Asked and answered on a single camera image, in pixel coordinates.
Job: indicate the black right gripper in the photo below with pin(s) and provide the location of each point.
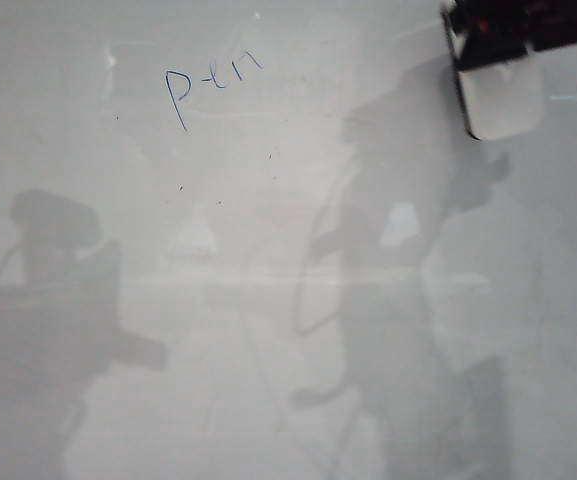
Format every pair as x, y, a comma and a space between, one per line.
570, 22

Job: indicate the white whiteboard eraser black felt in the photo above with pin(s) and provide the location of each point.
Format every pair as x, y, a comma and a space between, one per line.
505, 102

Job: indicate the white glossy whiteboard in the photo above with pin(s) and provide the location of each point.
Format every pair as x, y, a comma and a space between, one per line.
218, 300

